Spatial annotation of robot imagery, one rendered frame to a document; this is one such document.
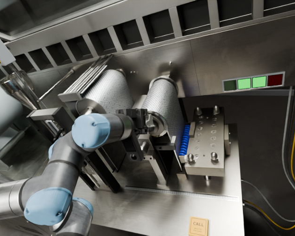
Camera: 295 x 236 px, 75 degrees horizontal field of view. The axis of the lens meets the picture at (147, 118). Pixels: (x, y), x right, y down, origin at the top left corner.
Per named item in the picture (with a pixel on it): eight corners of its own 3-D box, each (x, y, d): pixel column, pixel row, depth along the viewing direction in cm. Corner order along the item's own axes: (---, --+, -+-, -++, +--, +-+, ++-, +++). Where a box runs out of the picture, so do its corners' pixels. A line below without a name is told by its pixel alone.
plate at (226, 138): (225, 154, 96) (224, 139, 90) (225, 139, 103) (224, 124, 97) (231, 154, 95) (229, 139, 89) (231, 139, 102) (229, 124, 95)
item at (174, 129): (177, 159, 89) (166, 131, 79) (184, 124, 106) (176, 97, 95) (178, 159, 89) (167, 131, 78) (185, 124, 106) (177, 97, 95)
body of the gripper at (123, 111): (149, 108, 65) (131, 107, 54) (151, 134, 65) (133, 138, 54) (129, 110, 68) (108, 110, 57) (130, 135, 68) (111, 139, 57)
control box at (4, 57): (-3, 67, 83) (-22, 45, 77) (11, 60, 86) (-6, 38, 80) (1, 68, 78) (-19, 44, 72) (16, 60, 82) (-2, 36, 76)
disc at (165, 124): (140, 137, 85) (127, 112, 77) (140, 136, 86) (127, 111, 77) (172, 136, 79) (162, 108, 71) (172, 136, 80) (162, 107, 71)
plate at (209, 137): (187, 174, 88) (184, 166, 84) (195, 116, 116) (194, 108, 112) (224, 176, 81) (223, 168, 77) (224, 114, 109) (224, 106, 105)
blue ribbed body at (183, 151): (179, 159, 90) (177, 154, 88) (185, 127, 105) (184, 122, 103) (187, 159, 89) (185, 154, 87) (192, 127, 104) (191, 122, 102)
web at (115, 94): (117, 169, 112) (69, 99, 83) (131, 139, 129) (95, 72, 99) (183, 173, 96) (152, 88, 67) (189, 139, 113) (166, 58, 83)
